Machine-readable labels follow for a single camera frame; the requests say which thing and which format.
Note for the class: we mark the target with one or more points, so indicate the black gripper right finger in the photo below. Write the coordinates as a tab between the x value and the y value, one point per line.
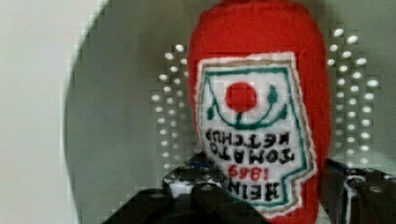
357	196

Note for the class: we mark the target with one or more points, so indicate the red plush ketchup bottle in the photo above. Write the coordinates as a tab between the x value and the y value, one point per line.
261	103

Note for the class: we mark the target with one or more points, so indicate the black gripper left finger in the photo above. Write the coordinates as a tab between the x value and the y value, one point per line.
191	194

